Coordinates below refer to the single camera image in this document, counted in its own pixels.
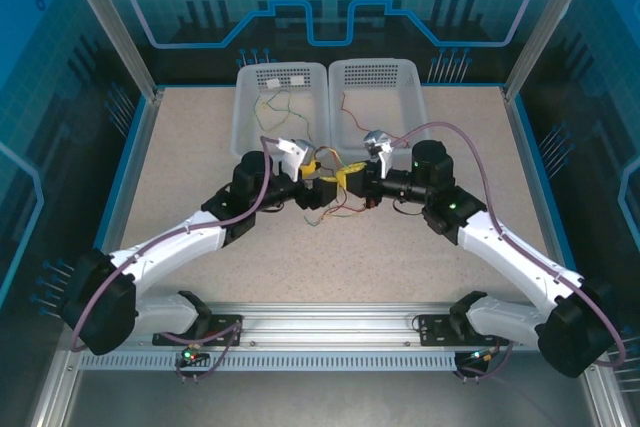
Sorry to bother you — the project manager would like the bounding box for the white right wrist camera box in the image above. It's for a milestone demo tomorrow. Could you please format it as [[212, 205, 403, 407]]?
[[363, 129, 401, 179]]

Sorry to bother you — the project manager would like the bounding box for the thin yellow wire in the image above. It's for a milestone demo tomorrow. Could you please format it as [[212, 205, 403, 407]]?
[[254, 91, 296, 133]]

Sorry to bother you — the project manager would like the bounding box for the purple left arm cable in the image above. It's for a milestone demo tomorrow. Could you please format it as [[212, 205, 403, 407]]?
[[69, 135, 289, 384]]

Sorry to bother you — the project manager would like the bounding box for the plain white perforated plastic basket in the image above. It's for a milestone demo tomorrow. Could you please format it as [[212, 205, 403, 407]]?
[[327, 58, 431, 158]]

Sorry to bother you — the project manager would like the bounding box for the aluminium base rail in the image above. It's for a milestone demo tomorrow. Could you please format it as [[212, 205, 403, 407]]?
[[64, 300, 566, 351]]

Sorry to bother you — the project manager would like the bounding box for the thin orange wire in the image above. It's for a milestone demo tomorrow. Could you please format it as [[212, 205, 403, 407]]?
[[314, 145, 346, 171]]

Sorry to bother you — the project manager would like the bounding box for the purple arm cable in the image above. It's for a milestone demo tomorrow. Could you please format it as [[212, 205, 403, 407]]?
[[394, 119, 629, 383], [69, 135, 289, 384]]

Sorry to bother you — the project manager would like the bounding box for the aluminium frame post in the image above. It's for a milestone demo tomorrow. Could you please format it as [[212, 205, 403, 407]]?
[[502, 0, 601, 102], [54, 0, 166, 104]]

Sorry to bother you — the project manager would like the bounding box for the grey slotted cable duct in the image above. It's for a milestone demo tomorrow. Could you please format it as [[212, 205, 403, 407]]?
[[78, 350, 459, 373]]

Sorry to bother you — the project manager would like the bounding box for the white perforated basket with labels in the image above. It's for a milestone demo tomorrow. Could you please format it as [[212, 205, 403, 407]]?
[[230, 61, 332, 161]]

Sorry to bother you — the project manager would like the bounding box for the small lit connector board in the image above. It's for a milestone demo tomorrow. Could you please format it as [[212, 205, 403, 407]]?
[[462, 346, 501, 368], [174, 344, 209, 368]]

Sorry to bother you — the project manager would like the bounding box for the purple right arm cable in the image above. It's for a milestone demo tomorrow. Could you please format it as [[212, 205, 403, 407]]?
[[394, 119, 629, 383]]

